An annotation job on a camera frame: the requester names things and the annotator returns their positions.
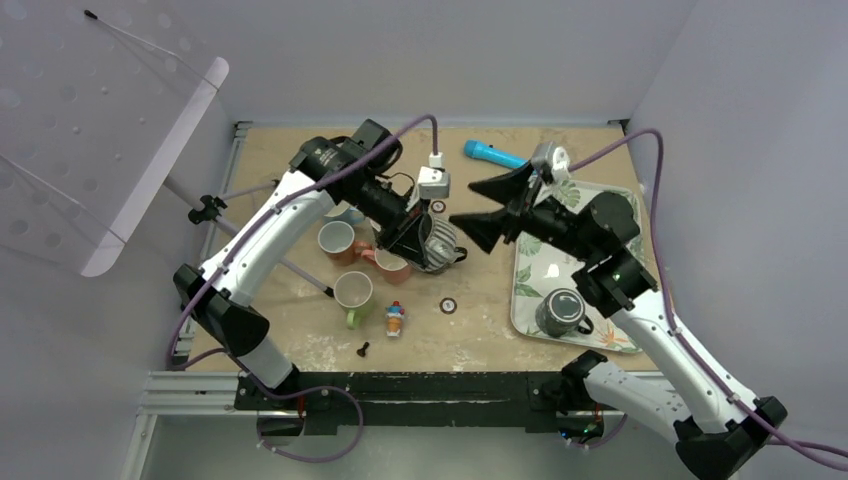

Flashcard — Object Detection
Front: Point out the light blue ceramic mug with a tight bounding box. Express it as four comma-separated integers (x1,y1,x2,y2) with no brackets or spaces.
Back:
323,202,366,226

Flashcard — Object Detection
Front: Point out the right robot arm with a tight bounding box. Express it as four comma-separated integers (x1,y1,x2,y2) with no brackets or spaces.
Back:
450,166,787,479

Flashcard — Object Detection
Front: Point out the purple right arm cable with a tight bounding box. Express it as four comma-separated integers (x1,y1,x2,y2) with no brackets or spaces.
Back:
563,127,848,473

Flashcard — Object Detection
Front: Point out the ice cream toy figure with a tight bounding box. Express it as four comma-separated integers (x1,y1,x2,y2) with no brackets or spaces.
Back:
385,301,406,338

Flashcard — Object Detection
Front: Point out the pink ceramic mug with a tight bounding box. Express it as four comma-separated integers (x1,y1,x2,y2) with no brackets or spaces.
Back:
371,249,412,285

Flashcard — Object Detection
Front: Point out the white leaf-print tray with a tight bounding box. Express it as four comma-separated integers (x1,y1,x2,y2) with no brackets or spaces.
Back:
510,180,642,354

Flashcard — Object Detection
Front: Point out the black chess pawn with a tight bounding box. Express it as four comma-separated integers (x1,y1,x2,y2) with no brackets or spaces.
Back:
356,342,370,358

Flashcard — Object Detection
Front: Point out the striped ceramic mug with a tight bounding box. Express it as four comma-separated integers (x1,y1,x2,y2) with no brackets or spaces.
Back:
416,213,468,275

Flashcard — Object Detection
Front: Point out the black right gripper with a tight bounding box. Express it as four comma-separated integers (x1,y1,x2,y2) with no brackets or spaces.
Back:
450,158,598,263

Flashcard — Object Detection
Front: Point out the small round token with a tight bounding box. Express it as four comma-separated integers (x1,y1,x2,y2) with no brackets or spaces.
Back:
430,200,446,213
439,297,457,314

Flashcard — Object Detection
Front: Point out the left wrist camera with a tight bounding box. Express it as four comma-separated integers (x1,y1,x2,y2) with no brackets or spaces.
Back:
416,152,451,200

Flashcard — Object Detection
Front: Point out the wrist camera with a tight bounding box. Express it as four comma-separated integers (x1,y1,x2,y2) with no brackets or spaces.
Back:
529,142,571,185
416,152,451,200

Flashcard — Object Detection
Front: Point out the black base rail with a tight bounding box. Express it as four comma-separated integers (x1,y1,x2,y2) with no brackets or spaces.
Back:
234,371,618,442

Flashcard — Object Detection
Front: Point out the blue toy microphone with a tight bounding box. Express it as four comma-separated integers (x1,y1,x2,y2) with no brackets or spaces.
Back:
463,140,527,169

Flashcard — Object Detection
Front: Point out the light green ceramic mug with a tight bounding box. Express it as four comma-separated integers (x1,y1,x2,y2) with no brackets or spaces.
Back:
333,271,375,330

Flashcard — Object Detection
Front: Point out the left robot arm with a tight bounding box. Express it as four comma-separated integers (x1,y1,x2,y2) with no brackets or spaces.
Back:
173,114,436,409

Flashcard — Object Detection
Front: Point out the dark grey mug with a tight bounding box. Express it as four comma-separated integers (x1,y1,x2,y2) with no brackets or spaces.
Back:
535,288,595,338

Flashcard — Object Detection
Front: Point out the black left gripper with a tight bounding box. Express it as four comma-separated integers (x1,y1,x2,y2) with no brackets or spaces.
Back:
345,172,431,268

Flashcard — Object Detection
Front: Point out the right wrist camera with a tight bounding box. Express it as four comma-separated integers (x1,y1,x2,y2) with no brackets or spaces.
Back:
529,142,571,185

